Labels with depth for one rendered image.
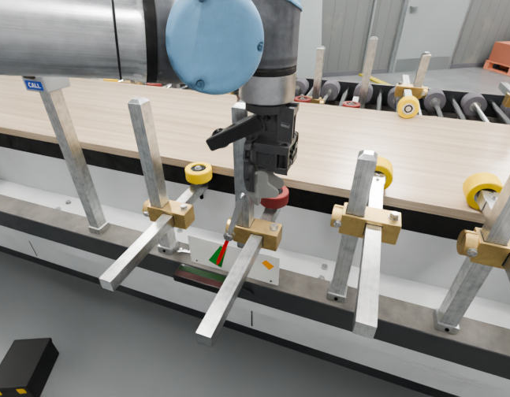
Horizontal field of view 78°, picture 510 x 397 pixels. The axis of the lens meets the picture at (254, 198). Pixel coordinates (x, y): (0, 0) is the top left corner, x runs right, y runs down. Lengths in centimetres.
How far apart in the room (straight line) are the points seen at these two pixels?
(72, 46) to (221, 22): 12
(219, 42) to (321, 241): 81
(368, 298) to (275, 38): 40
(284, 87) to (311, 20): 497
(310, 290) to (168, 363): 89
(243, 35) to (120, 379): 148
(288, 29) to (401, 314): 69
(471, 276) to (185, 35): 68
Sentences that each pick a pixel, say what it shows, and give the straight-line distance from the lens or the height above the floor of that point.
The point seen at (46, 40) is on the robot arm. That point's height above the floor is 133.
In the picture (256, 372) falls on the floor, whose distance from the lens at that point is 153.
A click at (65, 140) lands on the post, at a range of 98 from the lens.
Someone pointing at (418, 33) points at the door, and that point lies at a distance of 680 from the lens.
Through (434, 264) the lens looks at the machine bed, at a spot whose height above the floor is 70.
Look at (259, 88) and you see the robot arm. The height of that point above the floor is 124.
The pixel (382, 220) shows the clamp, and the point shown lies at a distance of 68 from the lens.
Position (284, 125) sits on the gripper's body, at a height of 117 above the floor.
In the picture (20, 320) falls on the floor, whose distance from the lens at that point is 201.
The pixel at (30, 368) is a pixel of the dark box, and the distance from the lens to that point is 165.
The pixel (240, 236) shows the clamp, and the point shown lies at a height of 84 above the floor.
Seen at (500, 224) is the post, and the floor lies 101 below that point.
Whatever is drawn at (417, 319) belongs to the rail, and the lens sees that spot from 89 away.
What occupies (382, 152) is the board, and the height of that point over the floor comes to 90.
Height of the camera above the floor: 136
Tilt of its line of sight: 34 degrees down
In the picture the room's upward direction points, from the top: straight up
